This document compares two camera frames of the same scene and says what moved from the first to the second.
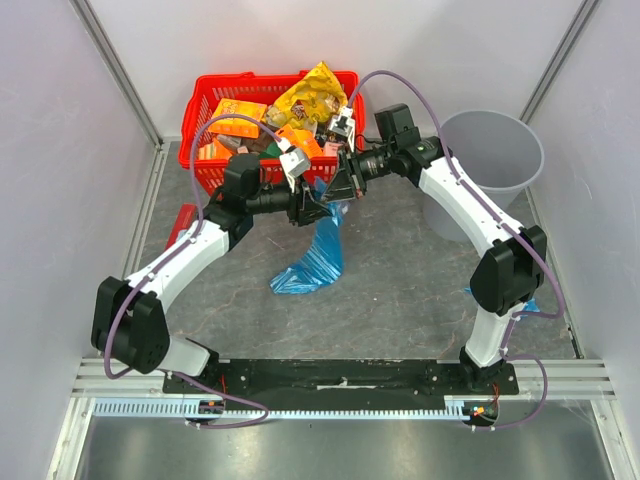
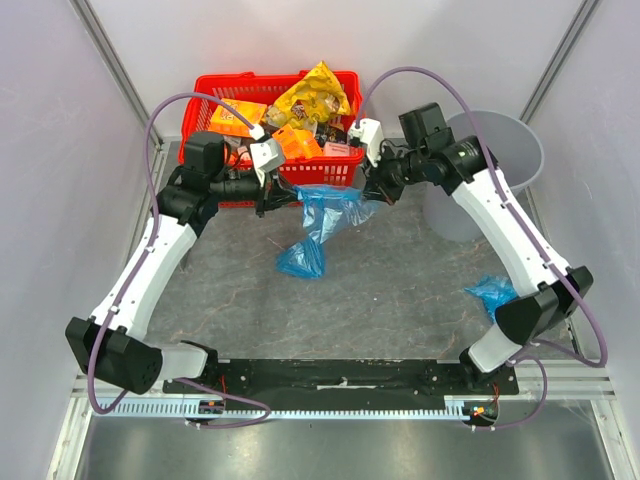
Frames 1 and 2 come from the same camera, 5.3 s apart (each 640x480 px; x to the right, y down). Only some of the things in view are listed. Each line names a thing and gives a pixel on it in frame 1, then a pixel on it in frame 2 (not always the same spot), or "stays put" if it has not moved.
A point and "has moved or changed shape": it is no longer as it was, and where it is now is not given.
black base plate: x=339 y=379 stays put
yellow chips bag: x=312 y=99 stays put
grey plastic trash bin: x=498 y=150 stays put
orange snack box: x=239 y=127 stays put
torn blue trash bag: x=325 y=264 has moved or changed shape
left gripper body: x=296 y=210 → x=264 y=200
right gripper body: x=345 y=172 → x=382 y=182
